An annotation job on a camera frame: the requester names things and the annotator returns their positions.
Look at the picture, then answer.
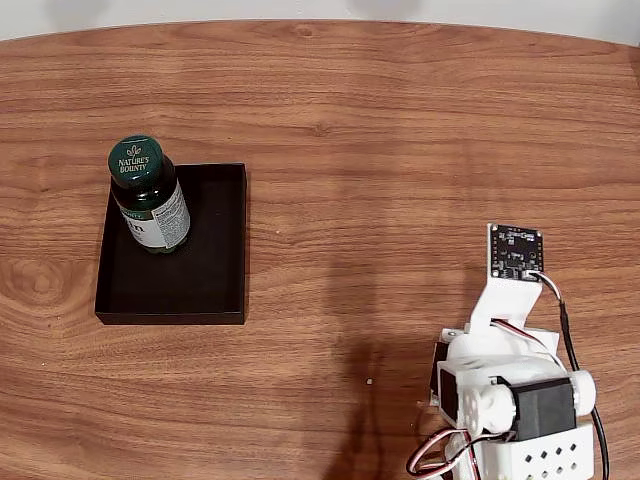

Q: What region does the black camera cable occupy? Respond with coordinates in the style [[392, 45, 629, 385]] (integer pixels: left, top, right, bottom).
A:
[[532, 269, 612, 480]]

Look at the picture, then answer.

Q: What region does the black open box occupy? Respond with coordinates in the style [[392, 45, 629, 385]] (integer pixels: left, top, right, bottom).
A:
[[94, 162, 248, 326]]

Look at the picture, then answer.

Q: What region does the red white black servo wire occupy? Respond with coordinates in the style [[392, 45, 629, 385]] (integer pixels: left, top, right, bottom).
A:
[[491, 318, 566, 371], [405, 427, 516, 476]]

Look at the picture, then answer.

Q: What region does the black camera circuit board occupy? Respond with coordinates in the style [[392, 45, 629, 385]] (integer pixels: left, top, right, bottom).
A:
[[487, 222, 545, 282]]

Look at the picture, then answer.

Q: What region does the green pill bottle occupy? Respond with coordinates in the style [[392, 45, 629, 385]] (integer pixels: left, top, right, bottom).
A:
[[107, 133, 192, 257]]

